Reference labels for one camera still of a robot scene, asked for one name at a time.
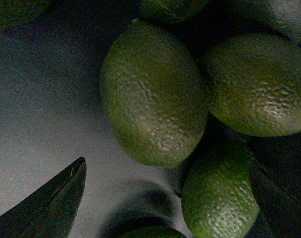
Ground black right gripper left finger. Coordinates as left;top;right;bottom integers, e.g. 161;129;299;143
0;157;87;238

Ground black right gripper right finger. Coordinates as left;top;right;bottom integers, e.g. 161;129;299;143
249;159;301;238

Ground green avocado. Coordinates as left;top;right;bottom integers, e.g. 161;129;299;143
100;19;207;168
182;141;259;238
140;0;209;24
200;33;301;137

